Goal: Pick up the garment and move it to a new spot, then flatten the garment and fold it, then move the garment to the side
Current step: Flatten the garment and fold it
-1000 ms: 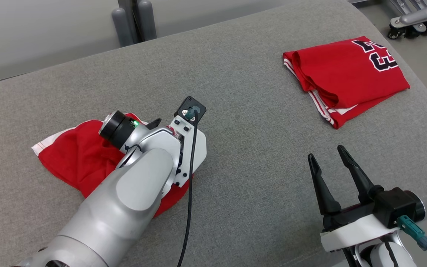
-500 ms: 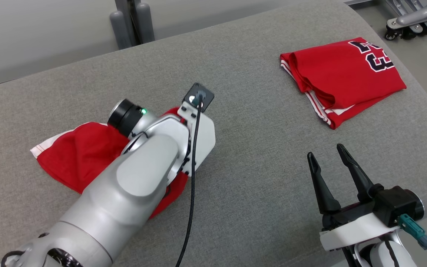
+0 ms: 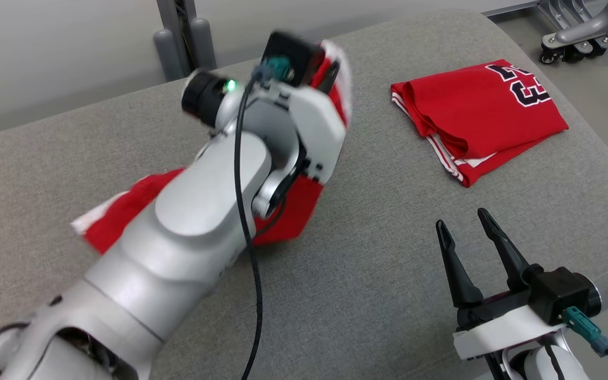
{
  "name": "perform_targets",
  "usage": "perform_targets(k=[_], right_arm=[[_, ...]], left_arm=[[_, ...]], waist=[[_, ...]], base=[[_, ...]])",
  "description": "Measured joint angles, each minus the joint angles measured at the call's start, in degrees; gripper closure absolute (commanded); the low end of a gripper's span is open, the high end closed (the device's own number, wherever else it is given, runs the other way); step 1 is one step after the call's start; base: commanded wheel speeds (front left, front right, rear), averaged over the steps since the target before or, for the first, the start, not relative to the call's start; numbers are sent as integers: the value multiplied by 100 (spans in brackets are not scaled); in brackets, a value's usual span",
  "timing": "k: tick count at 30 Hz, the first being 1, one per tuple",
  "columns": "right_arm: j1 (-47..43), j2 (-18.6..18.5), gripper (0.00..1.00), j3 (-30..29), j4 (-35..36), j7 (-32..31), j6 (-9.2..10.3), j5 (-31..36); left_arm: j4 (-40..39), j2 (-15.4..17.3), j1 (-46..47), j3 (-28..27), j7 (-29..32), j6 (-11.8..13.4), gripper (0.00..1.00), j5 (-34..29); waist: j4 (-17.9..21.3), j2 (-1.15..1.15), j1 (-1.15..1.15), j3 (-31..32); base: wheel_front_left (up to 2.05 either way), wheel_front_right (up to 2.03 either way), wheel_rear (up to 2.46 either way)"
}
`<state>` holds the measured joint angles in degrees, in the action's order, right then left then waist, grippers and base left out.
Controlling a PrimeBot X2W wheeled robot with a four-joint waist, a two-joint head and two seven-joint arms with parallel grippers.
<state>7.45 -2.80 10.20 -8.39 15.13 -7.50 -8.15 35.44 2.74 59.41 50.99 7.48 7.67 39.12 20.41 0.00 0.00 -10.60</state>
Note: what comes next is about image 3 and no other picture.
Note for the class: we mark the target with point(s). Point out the grey metal wheeled stand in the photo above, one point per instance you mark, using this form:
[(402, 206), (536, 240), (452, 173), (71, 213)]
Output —
[(573, 37)]

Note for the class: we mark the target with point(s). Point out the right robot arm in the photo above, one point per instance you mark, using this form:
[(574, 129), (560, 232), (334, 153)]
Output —
[(541, 367)]

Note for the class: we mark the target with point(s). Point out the red mesh shorts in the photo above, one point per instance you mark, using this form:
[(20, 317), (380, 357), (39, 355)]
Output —
[(288, 211)]

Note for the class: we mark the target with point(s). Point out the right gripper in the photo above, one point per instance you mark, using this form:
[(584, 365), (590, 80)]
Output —
[(504, 330)]

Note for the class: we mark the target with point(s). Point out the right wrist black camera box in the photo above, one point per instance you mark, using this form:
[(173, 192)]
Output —
[(560, 293)]

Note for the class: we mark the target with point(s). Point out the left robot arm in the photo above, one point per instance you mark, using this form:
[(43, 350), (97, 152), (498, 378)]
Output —
[(188, 221)]

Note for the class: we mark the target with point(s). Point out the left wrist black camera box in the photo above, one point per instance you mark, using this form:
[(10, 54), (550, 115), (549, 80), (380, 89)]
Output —
[(291, 50)]

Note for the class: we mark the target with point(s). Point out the grey cylindrical post foot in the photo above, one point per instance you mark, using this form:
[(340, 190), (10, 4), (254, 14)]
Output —
[(202, 45), (169, 58)]

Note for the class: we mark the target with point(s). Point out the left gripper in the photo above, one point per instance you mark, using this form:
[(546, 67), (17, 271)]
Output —
[(320, 132)]

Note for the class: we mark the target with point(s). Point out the grey partition post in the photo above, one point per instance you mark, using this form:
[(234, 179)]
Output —
[(177, 26)]

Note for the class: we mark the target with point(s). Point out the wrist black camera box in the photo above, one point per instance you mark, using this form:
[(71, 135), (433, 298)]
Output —
[(560, 293), (291, 50)]

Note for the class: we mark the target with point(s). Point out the red jersey white trim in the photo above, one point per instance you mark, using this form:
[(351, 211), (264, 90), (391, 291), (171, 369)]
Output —
[(473, 111)]

